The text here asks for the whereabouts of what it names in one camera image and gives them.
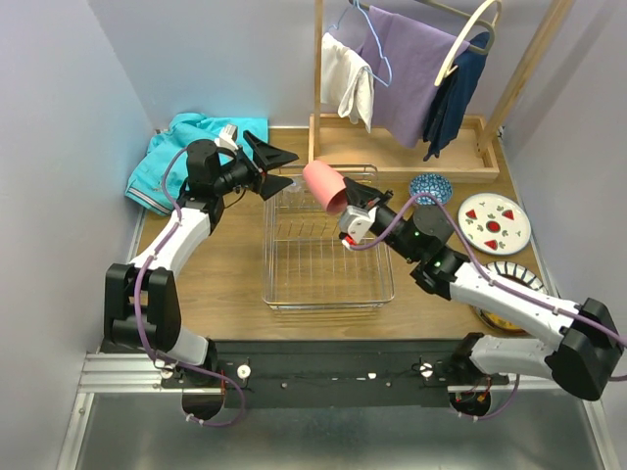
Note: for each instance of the pink plastic cup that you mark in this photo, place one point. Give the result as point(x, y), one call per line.
point(326, 185)

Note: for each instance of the purple cloth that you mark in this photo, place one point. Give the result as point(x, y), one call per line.
point(416, 52)

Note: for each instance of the wooden clothes rack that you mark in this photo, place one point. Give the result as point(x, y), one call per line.
point(471, 158)

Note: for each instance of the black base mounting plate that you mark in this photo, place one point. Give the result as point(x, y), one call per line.
point(350, 373)

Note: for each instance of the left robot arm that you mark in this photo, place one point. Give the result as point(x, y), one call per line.
point(141, 305)

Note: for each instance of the wooden hanger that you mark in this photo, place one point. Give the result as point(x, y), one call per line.
point(472, 20)

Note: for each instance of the light blue wire hanger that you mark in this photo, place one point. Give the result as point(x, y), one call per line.
point(361, 8)

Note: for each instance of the blue patterned bowl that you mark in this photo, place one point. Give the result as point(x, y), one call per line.
point(435, 184)

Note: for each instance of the watermelon pattern plate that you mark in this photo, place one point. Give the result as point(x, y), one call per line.
point(494, 224)

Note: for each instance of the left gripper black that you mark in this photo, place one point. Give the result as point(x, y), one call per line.
point(255, 167)

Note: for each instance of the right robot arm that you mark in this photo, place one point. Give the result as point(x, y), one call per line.
point(575, 345)

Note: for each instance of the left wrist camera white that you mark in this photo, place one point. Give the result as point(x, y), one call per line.
point(227, 138)

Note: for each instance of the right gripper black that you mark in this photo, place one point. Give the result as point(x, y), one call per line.
point(364, 196)

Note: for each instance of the wire dish rack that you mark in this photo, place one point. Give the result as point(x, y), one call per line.
point(306, 266)

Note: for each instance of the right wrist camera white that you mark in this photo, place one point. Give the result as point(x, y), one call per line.
point(354, 223)

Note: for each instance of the clear drinking glass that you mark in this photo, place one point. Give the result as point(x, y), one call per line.
point(296, 192)

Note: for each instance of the white cloth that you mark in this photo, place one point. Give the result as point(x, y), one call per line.
point(346, 82)

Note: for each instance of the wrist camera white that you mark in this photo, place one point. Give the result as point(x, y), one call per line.
point(227, 138)
point(354, 223)

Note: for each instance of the navy garment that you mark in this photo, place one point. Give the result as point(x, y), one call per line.
point(449, 105)

